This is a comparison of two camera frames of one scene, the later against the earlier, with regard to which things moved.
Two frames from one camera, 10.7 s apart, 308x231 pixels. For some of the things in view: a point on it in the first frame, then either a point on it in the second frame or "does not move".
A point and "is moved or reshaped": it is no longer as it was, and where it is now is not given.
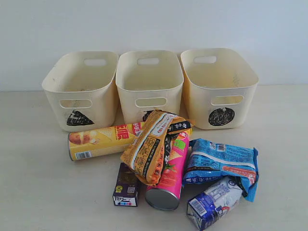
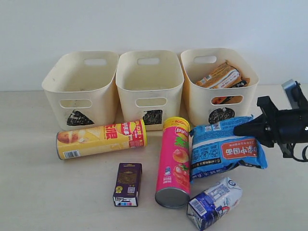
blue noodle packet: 208,161 → 215,147
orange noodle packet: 146,151 → 228,76
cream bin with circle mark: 220,86 does not move
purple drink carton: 126,192 does not move
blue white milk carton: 205,208 does not move
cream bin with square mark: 148,80 does not move
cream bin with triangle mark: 82,87 does not move
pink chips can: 165,195 is moved or reshaped
